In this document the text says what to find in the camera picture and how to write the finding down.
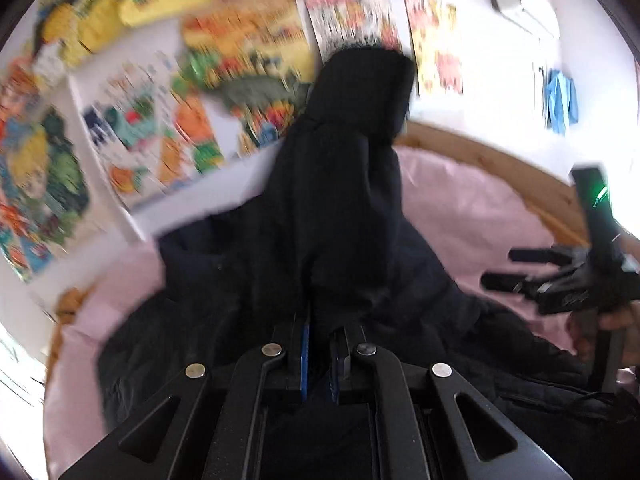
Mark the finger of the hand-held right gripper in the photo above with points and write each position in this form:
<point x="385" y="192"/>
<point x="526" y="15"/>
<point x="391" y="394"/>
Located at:
<point x="515" y="281"/>
<point x="540" y="255"/>

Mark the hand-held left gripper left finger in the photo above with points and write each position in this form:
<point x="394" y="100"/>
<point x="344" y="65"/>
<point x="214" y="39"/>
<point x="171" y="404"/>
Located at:
<point x="301" y="360"/>

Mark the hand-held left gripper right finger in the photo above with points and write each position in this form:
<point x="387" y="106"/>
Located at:
<point x="336" y="365"/>

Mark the black padded jacket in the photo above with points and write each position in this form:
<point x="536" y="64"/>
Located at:
<point x="325" y="210"/>

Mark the person's right hand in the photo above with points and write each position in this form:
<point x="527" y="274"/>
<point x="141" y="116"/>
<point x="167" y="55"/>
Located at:
<point x="617" y="321"/>

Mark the pink duvet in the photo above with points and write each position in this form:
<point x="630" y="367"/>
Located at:
<point x="475" y="210"/>

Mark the blue hanging cloth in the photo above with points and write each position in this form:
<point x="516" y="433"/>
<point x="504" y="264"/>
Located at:
<point x="562" y="100"/>

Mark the white air conditioner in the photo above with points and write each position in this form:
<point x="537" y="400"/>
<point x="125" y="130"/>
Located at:
<point x="525" y="10"/>

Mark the bright window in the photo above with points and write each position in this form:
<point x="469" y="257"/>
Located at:
<point x="20" y="370"/>

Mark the wooden bed frame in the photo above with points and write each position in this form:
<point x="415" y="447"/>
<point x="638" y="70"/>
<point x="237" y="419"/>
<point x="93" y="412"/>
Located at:
<point x="500" y="147"/>

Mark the group of colourful wall drawings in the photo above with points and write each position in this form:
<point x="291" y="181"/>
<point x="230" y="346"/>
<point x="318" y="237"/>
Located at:
<point x="250" y="25"/>

